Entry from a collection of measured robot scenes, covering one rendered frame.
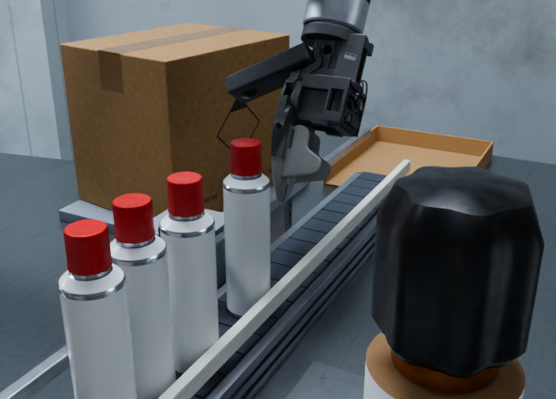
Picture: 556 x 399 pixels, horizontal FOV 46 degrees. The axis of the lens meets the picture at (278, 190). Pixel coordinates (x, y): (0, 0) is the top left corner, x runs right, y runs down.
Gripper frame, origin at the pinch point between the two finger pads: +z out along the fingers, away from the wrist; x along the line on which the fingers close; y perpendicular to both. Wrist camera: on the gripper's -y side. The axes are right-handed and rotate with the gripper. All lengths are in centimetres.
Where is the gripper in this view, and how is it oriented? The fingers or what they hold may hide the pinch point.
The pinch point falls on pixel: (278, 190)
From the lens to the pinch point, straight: 79.5
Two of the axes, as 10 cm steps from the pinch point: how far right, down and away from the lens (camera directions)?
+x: 4.0, 1.7, 9.0
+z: -2.3, 9.7, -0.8
